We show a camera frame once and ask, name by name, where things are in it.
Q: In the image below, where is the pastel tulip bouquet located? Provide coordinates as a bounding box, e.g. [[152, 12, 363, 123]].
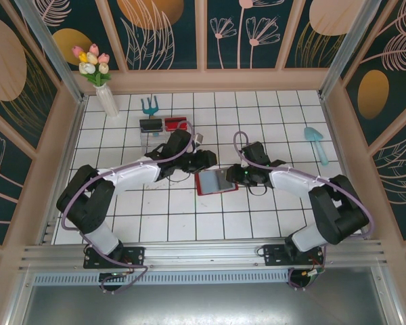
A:
[[71, 43, 112, 87]]

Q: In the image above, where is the aluminium frame post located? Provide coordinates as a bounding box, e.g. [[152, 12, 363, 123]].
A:
[[15, 0, 89, 104], [317, 0, 383, 99]]

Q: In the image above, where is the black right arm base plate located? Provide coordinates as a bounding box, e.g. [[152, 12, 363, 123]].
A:
[[263, 242, 325, 268]]

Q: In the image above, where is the black card case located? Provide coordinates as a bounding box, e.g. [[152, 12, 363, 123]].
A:
[[139, 118, 164, 134]]

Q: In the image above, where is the aluminium mounting rail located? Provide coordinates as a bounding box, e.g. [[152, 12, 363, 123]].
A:
[[18, 238, 393, 272]]

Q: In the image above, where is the light blue garden trowel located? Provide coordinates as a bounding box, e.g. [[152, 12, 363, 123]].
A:
[[303, 127, 330, 166]]

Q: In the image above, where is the grey metal panel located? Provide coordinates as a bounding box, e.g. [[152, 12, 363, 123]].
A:
[[6, 267, 403, 325]]

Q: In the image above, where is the teal garden fork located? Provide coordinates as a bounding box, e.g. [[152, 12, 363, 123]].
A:
[[141, 97, 161, 137]]

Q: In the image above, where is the silver credit card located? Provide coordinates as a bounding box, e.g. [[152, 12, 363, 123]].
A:
[[215, 169, 234, 191]]

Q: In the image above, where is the slotted grey cable duct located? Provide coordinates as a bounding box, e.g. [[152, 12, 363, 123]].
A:
[[32, 269, 292, 286]]

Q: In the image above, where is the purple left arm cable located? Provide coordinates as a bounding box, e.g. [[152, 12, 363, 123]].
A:
[[60, 120, 196, 295]]

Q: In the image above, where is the white ribbed vase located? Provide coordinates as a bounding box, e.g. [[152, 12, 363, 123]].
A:
[[93, 84, 120, 118]]

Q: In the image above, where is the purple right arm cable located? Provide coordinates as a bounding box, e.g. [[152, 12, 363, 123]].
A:
[[233, 131, 375, 291]]

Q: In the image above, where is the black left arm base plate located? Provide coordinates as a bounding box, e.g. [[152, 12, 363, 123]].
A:
[[83, 246, 146, 270]]

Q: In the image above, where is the red card holder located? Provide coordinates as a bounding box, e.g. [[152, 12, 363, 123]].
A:
[[195, 168, 240, 196]]

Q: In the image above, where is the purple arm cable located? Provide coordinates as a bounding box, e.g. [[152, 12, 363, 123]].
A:
[[233, 131, 375, 291], [60, 120, 196, 295]]

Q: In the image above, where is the red card case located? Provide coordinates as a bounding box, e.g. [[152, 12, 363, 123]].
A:
[[164, 116, 187, 133]]

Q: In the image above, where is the clear acrylic organizer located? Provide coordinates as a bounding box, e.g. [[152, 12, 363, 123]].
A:
[[139, 117, 193, 157]]

